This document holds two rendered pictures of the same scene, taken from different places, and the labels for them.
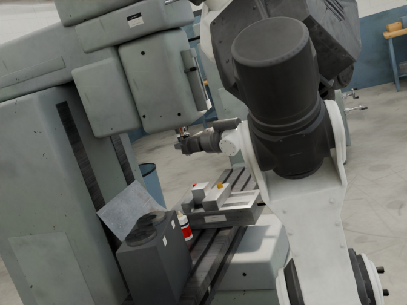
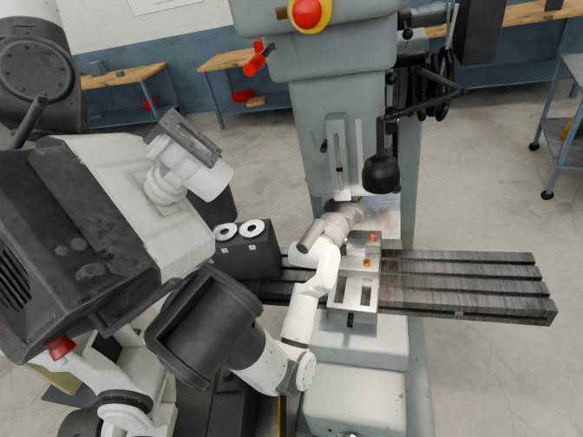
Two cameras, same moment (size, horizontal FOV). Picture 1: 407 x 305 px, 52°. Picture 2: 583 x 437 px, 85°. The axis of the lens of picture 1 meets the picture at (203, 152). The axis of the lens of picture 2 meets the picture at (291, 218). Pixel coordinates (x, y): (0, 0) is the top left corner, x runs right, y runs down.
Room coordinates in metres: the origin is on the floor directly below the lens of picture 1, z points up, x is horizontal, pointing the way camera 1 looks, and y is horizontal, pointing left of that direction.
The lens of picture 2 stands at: (1.25, -0.67, 1.82)
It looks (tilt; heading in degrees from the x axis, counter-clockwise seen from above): 39 degrees down; 87
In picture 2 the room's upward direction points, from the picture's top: 14 degrees counter-clockwise
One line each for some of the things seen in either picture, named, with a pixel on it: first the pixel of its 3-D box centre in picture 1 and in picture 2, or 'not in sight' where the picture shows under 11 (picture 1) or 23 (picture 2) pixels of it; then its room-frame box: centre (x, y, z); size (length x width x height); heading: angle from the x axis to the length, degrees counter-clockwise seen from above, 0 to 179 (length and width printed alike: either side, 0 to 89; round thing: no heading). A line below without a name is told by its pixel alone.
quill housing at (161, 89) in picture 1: (165, 80); (343, 127); (1.47, 0.06, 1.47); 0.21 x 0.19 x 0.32; 155
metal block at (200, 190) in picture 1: (202, 193); (357, 250); (1.48, 0.05, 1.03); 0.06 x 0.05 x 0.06; 153
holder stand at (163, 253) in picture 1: (156, 255); (245, 249); (1.11, 0.22, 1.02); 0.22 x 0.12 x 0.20; 166
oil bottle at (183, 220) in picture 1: (183, 224); not in sight; (1.38, 0.14, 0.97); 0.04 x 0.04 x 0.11
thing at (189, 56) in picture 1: (196, 80); (339, 159); (1.42, -0.05, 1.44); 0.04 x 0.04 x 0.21; 65
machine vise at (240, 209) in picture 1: (213, 206); (357, 267); (1.46, 0.02, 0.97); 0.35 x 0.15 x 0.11; 63
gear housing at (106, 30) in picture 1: (137, 23); (337, 29); (1.49, 0.09, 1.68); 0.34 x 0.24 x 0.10; 65
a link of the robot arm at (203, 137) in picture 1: (205, 141); (337, 221); (1.41, -0.02, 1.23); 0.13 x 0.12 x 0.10; 138
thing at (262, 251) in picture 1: (219, 252); (357, 295); (1.47, 0.05, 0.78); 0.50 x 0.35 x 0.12; 65
